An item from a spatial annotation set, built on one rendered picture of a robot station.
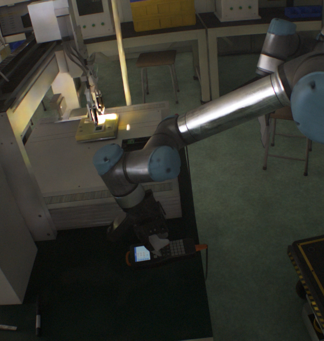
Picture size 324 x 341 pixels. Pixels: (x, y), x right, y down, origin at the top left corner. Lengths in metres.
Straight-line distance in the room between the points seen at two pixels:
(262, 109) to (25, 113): 0.69
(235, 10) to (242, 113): 3.00
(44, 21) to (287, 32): 0.90
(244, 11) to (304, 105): 3.20
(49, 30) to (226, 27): 2.28
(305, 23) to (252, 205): 1.99
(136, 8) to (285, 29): 2.67
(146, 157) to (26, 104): 0.50
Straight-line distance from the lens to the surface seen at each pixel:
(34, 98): 1.24
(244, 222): 2.29
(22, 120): 1.12
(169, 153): 0.78
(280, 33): 1.07
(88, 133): 1.51
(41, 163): 1.48
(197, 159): 2.85
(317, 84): 0.61
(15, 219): 1.13
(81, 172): 1.35
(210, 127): 0.84
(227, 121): 0.82
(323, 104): 0.62
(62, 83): 1.78
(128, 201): 0.89
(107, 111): 1.75
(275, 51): 1.07
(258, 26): 3.62
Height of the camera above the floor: 1.57
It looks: 36 degrees down
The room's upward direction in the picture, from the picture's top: 8 degrees counter-clockwise
